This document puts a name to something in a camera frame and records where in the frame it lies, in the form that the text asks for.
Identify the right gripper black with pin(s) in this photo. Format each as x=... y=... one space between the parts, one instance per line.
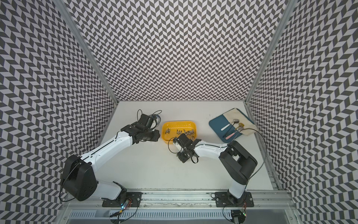
x=182 y=159

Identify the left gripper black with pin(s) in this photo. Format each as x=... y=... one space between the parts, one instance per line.
x=156 y=137

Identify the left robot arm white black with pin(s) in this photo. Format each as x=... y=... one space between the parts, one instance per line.
x=79 y=174

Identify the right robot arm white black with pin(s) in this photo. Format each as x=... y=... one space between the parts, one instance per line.
x=237 y=161

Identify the yellow plastic storage box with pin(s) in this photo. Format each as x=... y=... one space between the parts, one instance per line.
x=177 y=125

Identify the blue white patterned bowl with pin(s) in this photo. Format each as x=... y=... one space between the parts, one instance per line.
x=157 y=119

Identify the teal blue tray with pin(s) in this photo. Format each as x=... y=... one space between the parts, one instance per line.
x=217 y=123

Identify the white spoon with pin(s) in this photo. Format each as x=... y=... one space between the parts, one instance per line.
x=230 y=124

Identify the beige cloth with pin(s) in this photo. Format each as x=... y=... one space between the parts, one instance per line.
x=235 y=113

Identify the pink handled spoon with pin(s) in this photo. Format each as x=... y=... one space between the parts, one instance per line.
x=238 y=130

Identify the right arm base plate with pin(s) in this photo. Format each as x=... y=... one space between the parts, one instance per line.
x=225 y=199

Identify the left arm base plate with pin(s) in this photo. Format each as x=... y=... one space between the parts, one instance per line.
x=134 y=199

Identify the aluminium front rail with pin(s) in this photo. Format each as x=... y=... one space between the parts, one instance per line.
x=211 y=199

